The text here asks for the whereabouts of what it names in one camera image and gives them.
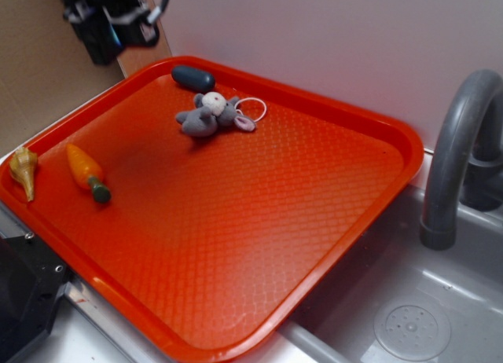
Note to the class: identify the red plastic tray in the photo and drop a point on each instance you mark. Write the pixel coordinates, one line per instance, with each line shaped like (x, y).
(207, 245)

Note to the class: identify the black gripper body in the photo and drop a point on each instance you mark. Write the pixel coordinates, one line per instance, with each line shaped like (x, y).
(80, 12)

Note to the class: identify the wooden board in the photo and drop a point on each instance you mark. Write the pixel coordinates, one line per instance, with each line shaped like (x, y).
(137, 32)

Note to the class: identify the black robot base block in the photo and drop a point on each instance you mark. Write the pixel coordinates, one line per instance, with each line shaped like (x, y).
(33, 280)

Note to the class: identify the orange toy carrot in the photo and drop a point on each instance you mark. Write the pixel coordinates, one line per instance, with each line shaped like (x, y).
(87, 173)

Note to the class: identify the yellow conch seashell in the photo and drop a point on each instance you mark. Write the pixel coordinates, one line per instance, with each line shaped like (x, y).
(22, 167)

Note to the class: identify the grey toy faucet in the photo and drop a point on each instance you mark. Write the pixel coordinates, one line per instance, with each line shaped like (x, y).
(466, 167)

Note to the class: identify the grey toy sink basin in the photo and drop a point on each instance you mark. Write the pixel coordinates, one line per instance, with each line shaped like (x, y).
(334, 323)

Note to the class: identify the grey plush mouse toy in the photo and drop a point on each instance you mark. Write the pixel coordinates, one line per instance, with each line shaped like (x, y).
(213, 112)

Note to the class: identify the round sink drain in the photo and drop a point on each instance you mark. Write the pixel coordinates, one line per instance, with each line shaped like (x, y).
(412, 329)

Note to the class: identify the dark blue capsule object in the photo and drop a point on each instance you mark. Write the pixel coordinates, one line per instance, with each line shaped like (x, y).
(194, 79)

